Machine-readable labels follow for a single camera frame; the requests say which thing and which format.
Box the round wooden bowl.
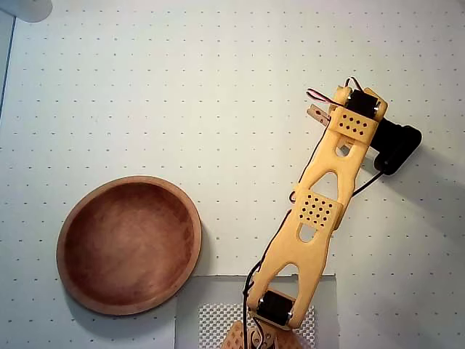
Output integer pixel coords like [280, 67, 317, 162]
[56, 175, 203, 316]

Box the white mesh anti-slip mat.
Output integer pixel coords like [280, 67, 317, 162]
[198, 303, 317, 349]

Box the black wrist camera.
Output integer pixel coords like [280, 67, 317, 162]
[370, 118, 424, 177]

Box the black camera cable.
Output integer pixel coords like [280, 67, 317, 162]
[241, 170, 386, 349]

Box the wooden clothespin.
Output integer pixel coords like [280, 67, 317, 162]
[307, 104, 334, 129]

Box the tricolour servo wire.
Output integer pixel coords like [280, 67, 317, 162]
[307, 76, 365, 110]

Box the grey base plate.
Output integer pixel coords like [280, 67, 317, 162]
[174, 274, 339, 349]

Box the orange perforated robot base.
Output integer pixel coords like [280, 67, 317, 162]
[223, 319, 302, 349]

